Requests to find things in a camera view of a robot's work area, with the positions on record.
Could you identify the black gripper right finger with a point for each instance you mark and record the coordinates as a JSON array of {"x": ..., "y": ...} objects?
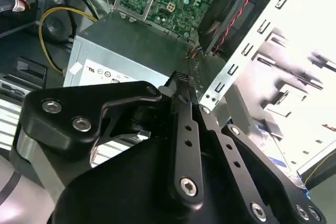
[{"x": 233, "y": 155}]

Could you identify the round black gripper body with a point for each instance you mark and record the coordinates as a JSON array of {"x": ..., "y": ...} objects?
[{"x": 126, "y": 187}]

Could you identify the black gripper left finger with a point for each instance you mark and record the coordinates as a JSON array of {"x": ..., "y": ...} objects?
[{"x": 60, "y": 129}]

